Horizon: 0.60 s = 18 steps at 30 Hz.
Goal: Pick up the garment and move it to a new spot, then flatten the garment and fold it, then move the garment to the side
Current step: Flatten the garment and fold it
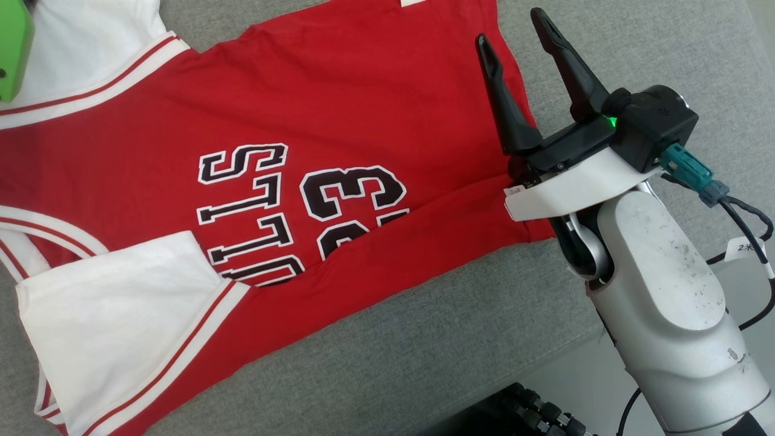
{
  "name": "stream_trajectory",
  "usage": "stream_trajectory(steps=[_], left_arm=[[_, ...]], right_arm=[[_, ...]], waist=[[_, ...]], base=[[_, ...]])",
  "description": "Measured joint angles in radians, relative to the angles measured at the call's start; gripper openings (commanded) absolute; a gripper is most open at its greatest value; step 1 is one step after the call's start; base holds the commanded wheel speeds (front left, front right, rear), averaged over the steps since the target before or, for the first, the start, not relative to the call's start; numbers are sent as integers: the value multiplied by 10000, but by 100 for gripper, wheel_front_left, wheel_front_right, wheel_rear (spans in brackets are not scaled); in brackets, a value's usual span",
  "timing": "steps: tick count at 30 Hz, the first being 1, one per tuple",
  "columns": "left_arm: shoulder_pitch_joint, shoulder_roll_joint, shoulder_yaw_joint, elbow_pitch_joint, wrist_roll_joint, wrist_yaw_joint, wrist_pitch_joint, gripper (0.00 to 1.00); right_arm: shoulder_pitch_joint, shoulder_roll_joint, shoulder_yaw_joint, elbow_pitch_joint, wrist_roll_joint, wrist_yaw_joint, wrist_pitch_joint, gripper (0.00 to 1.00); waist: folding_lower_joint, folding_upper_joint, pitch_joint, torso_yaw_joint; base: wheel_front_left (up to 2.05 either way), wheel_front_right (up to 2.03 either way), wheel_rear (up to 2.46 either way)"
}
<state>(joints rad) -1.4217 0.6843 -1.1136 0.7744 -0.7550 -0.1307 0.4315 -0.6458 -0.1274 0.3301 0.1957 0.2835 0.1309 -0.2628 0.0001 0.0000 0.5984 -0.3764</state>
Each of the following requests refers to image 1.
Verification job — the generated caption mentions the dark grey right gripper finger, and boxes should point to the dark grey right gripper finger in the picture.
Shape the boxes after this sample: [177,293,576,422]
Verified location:
[476,34,543,155]
[531,7,610,122]

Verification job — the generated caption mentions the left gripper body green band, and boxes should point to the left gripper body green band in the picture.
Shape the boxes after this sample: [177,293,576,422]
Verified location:
[0,0,35,104]

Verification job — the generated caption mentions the red white basketball jersey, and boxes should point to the red white basketball jersey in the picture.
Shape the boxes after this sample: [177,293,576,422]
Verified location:
[0,0,555,436]

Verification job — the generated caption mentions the white cable label tag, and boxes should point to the white cable label tag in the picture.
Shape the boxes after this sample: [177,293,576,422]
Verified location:
[724,236,770,279]

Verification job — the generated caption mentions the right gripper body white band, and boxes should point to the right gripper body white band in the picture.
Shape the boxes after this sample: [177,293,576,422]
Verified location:
[504,115,664,222]

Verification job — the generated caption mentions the thin black cable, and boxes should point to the thin black cable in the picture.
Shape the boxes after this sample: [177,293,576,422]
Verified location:
[616,386,644,436]

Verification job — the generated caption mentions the right arm cable teal plug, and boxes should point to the right arm cable teal plug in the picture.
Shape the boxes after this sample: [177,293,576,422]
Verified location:
[659,144,775,332]

